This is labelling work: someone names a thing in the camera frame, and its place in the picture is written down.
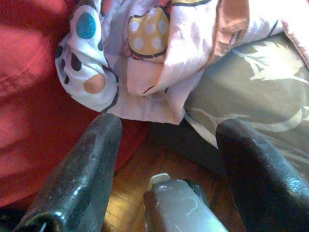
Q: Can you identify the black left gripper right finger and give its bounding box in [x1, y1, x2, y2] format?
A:
[215, 118, 309, 232]

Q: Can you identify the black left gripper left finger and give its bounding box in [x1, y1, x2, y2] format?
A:
[13, 113, 123, 232]

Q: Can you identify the bed with beige floral sheet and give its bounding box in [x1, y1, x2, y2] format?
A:
[147, 31, 309, 184]

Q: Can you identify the large red cushion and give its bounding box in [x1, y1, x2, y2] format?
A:
[0, 0, 150, 208]

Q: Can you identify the pink cartoon print blanket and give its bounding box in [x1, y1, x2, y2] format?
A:
[55, 0, 309, 125]

